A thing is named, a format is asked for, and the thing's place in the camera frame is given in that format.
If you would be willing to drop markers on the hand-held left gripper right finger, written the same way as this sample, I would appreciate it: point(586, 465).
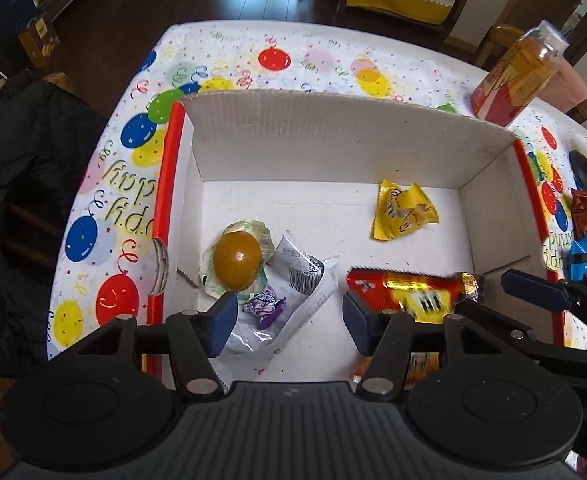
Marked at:
point(356, 325)

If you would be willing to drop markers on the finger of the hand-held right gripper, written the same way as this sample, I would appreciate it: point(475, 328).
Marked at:
point(498, 322)
point(531, 285)

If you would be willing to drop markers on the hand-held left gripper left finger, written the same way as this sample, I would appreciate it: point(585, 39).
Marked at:
point(223, 322)

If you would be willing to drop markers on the purple candy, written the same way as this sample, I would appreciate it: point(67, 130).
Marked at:
point(263, 307)

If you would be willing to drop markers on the red snack packet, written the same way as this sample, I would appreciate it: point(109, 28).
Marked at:
point(398, 290)

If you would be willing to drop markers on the blue snack packet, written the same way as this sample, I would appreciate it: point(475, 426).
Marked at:
point(581, 257)

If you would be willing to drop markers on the packaged brown egg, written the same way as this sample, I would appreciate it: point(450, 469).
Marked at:
point(236, 260)

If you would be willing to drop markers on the white snack packet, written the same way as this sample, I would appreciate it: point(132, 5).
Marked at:
point(303, 280)

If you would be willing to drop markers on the yellow candy packet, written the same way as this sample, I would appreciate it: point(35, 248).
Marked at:
point(403, 210)

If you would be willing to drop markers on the red cardboard box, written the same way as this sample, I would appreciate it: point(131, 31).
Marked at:
point(323, 160)

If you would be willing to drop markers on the orange drink bottle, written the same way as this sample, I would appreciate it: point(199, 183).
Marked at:
point(513, 80)

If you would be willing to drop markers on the black jacket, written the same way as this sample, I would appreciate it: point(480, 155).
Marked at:
point(23, 210)

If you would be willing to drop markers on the brown printed carton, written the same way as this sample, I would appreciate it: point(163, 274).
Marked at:
point(38, 40)

